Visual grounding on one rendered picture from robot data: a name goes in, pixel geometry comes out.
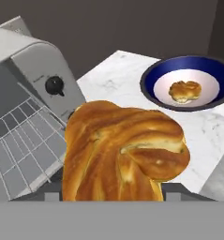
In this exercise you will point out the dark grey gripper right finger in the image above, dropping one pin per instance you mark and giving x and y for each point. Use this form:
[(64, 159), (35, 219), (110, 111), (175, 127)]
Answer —
[(176, 191)]

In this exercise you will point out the small golden bread piece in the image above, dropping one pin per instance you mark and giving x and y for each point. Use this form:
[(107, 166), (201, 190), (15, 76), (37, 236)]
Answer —
[(184, 91)]

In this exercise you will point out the golden twisted bread loaf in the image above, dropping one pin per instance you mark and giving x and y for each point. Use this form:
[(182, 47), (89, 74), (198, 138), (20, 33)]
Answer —
[(116, 153)]

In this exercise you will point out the grey toaster oven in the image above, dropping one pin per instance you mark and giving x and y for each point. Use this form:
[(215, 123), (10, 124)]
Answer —
[(32, 72)]

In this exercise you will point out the blue and white bowl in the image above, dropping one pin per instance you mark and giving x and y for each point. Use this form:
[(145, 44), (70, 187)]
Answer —
[(185, 67)]

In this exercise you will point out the black toaster oven knob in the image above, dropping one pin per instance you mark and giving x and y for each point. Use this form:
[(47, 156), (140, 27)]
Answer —
[(54, 85)]

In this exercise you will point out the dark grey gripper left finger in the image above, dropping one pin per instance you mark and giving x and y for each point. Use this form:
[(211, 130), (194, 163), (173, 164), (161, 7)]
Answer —
[(52, 191)]

